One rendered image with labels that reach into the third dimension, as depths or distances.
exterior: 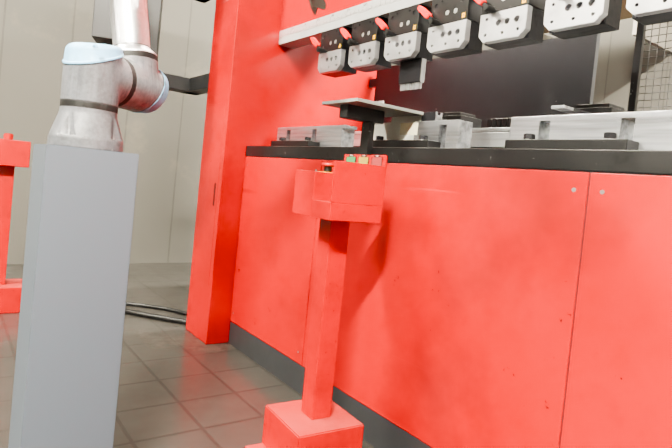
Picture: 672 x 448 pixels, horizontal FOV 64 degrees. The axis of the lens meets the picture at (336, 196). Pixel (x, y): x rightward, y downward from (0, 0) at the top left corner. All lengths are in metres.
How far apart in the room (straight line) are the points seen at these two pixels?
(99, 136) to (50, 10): 3.03
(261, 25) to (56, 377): 1.70
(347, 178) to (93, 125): 0.59
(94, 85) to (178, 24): 3.22
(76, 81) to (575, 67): 1.54
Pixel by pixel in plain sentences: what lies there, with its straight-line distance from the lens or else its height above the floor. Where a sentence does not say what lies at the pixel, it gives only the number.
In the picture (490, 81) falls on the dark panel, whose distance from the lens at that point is 2.25.
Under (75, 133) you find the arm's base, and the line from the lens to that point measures 1.24.
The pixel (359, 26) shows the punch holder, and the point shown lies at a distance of 2.03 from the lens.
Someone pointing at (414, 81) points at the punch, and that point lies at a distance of 1.79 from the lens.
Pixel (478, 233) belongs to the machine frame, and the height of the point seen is 0.67.
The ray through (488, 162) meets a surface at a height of 0.84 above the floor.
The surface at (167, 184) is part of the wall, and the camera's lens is 4.34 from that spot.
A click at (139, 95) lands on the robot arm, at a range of 1.35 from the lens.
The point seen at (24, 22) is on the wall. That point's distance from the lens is 4.20.
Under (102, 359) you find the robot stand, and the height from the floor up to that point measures 0.33.
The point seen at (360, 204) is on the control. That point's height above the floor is 0.71.
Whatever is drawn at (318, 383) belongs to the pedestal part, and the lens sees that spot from 1.52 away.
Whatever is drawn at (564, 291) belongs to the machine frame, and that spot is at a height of 0.58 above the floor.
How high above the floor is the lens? 0.76
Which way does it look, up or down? 2 degrees down
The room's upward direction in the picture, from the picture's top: 6 degrees clockwise
